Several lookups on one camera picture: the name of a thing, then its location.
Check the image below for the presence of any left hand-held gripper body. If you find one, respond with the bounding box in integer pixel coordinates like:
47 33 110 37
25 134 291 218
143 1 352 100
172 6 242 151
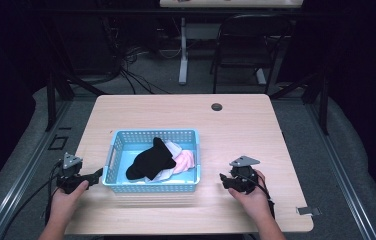
55 152 92 195

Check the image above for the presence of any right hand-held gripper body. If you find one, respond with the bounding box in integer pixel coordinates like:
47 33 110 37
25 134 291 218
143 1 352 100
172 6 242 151
228 155 261 195

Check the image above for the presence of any blue perforated plastic basket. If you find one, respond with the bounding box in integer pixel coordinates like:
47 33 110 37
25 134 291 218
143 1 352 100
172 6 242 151
101 129 201 194

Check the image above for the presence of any person's left hand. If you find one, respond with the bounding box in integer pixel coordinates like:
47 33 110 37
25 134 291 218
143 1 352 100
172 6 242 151
49 179 90 219

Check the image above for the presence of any person's right hand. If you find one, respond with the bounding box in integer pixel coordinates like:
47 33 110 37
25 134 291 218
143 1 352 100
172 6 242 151
228 169 273 223

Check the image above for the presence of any pink sock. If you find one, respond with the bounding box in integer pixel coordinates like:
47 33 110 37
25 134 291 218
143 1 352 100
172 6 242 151
172 149 196 175

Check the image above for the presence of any black sock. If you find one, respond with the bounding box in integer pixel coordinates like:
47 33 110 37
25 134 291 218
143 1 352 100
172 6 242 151
125 136 177 181

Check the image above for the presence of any light grey sock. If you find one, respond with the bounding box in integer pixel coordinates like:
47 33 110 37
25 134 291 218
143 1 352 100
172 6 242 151
143 139 184 184

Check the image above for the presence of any white desk leg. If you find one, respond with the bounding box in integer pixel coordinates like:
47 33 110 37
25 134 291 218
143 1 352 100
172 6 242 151
255 67 268 86
178 16 190 86

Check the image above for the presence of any black folding chair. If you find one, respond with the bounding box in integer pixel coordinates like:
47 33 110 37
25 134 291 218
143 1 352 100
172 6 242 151
209 13 294 95

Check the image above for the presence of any light wooden background desk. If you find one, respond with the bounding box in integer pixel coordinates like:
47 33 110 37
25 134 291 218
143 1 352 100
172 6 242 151
159 0 305 9

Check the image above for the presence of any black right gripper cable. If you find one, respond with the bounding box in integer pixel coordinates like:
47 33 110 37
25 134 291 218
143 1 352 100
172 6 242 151
242 173 276 220

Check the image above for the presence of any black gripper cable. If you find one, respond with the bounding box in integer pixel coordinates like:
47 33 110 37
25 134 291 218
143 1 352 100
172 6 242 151
242 173 276 220
1 159 64 240

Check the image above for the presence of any black floor socket frame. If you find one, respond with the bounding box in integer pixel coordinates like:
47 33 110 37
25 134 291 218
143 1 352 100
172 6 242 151
47 134 69 151

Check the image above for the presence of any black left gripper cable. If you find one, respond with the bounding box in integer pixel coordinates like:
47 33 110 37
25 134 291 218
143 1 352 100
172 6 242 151
1 159 64 240

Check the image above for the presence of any aluminium floor rail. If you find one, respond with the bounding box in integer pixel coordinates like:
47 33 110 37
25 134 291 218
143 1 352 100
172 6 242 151
304 99 376 240
0 99 74 240

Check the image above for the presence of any grey metal bracket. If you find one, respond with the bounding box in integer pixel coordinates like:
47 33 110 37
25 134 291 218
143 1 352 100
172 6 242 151
296 206 322 217

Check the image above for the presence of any black metal stand frame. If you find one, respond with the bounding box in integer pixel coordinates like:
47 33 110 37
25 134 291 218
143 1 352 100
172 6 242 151
269 64 331 136
40 19 108 132

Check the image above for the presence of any bundle of floor cables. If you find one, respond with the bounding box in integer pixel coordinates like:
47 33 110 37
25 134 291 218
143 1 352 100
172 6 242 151
107 19 181 96

